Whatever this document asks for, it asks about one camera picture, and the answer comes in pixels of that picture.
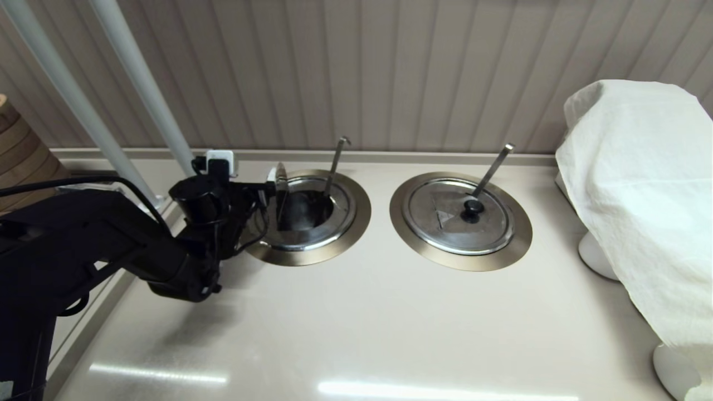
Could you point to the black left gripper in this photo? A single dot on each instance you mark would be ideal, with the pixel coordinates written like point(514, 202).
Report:
point(245, 203)

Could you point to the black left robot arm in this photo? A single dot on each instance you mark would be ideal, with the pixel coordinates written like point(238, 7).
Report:
point(83, 250)

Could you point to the bamboo steamer stack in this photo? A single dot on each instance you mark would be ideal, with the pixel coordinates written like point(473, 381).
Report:
point(22, 156)

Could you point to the white cloth cover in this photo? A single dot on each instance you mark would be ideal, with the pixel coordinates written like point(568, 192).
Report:
point(640, 167)

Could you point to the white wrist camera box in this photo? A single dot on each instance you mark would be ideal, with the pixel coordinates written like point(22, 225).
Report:
point(221, 161)

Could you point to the white round pedestal base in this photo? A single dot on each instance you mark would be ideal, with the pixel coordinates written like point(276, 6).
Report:
point(594, 259)
point(674, 373)

